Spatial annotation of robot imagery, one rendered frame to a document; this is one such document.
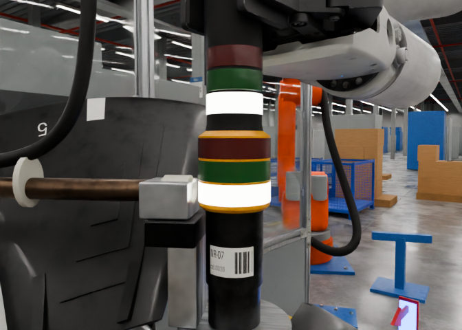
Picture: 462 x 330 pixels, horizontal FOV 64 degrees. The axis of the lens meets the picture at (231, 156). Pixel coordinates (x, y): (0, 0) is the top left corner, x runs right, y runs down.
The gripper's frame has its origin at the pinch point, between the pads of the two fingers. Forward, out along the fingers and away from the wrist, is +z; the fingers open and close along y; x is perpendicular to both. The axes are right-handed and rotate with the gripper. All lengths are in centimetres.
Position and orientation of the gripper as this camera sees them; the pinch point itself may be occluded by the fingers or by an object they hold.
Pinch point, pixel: (233, 1)
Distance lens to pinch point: 23.8
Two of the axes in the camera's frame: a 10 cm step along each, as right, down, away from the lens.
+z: -6.7, 0.3, -7.4
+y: -7.4, -0.4, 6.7
